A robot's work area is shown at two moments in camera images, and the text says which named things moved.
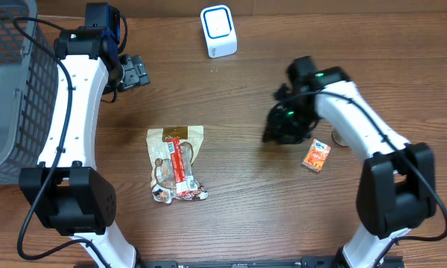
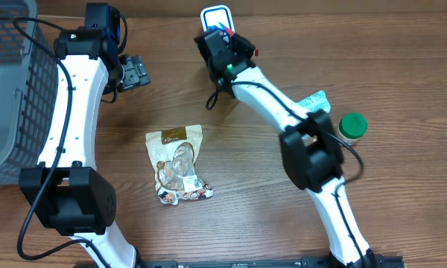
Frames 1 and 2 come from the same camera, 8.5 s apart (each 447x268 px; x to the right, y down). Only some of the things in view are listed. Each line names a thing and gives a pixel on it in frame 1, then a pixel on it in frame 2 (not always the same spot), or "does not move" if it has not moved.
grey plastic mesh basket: x=21 y=93 does not move
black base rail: x=273 y=263 does not move
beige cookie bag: x=164 y=188 does not move
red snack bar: x=175 y=149 to x=230 y=33
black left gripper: x=135 y=73 does not move
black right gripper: x=283 y=131 to x=240 y=45
